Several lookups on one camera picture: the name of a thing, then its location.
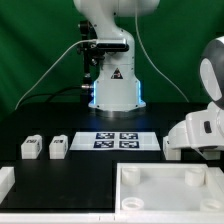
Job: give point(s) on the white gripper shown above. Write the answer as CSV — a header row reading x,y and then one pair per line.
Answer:
x,y
199,130

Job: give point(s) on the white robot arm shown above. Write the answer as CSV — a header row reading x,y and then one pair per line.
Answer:
x,y
117,90

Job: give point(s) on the white sheet with AprilTags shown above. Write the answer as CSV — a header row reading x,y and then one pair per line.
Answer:
x,y
131,141

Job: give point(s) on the white square table top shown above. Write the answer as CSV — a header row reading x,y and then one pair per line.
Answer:
x,y
166,187

